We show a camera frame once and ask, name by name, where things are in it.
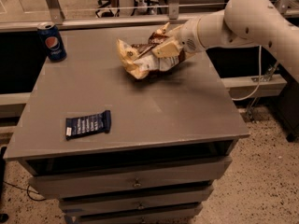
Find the black office chair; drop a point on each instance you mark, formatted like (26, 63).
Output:
(107, 8)

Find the brown chip bag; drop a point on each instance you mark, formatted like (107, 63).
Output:
(138, 59)

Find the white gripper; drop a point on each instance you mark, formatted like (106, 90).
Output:
(188, 38)

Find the bottom grey drawer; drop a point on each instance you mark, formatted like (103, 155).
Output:
(145, 216)

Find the metal railing frame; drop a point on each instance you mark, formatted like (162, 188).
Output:
(25, 15)

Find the grey drawer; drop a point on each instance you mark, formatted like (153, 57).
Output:
(136, 200)
(145, 216)
(139, 177)

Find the grey drawer cabinet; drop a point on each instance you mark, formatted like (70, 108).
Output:
(183, 114)

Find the blue pepsi can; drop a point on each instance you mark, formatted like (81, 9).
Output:
(51, 41)

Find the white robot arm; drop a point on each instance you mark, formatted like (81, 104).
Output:
(243, 23)

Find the blue rxbar blueberry bar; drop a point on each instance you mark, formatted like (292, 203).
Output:
(88, 125)

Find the middle grey drawer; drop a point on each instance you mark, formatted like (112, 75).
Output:
(136, 200)

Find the top grey drawer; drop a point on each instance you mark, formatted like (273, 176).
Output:
(139, 177)

